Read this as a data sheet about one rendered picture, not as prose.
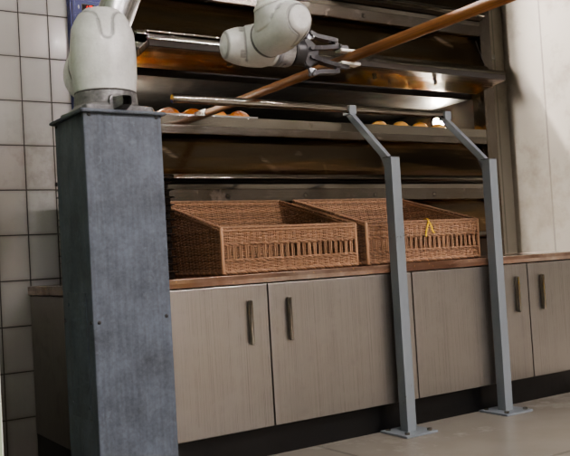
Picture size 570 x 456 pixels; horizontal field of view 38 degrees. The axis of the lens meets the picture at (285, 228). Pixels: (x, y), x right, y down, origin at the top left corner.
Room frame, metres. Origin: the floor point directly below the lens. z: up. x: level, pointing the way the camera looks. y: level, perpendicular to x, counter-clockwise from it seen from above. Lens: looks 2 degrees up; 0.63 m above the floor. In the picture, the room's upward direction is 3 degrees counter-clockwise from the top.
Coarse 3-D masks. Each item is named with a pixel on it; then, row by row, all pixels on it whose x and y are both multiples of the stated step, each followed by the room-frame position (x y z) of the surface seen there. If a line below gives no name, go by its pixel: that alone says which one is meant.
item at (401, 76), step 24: (144, 48) 2.89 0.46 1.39; (168, 48) 2.91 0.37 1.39; (192, 48) 2.95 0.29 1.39; (216, 48) 3.00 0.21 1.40; (216, 72) 3.21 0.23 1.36; (240, 72) 3.25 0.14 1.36; (264, 72) 3.29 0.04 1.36; (288, 72) 3.33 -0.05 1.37; (360, 72) 3.45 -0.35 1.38; (384, 72) 3.49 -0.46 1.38; (408, 72) 3.53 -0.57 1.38; (432, 72) 3.58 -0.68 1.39; (456, 72) 3.66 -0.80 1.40; (480, 72) 3.75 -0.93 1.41
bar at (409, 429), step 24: (192, 96) 2.69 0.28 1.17; (360, 120) 3.02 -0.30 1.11; (504, 288) 3.13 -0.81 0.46; (408, 312) 2.87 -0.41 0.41; (504, 312) 3.12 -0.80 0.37; (408, 336) 2.86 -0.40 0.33; (504, 336) 3.12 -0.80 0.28; (408, 360) 2.86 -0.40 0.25; (504, 360) 3.11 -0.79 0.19; (408, 384) 2.85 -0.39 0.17; (504, 384) 3.11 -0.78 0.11; (408, 408) 2.85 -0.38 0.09; (504, 408) 3.11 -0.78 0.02; (528, 408) 3.13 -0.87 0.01; (384, 432) 2.88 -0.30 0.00; (408, 432) 2.80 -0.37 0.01; (432, 432) 2.84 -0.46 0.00
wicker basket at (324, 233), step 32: (192, 224) 2.74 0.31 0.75; (224, 224) 3.10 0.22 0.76; (256, 224) 3.18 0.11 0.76; (288, 224) 2.73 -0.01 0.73; (320, 224) 2.81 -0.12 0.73; (352, 224) 2.89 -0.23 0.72; (192, 256) 2.76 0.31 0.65; (256, 256) 3.14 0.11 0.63; (288, 256) 2.73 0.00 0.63; (320, 256) 2.80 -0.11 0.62; (352, 256) 2.88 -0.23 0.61
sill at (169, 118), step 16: (272, 128) 3.30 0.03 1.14; (288, 128) 3.34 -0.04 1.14; (304, 128) 3.38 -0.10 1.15; (320, 128) 3.43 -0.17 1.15; (336, 128) 3.47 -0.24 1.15; (352, 128) 3.52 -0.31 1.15; (368, 128) 3.57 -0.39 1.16; (384, 128) 3.61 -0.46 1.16; (400, 128) 3.66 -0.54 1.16; (416, 128) 3.72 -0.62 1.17; (432, 128) 3.77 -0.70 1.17; (448, 128) 3.82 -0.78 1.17; (464, 128) 3.88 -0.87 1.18
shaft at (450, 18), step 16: (480, 0) 1.95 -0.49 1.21; (496, 0) 1.90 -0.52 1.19; (512, 0) 1.87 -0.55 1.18; (448, 16) 2.03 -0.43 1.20; (464, 16) 1.99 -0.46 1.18; (400, 32) 2.20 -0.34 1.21; (416, 32) 2.13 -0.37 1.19; (368, 48) 2.30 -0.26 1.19; (384, 48) 2.26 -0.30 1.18; (288, 80) 2.66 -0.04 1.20; (304, 80) 2.61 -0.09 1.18; (240, 96) 2.94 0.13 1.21; (256, 96) 2.84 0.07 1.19; (208, 112) 3.14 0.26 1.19
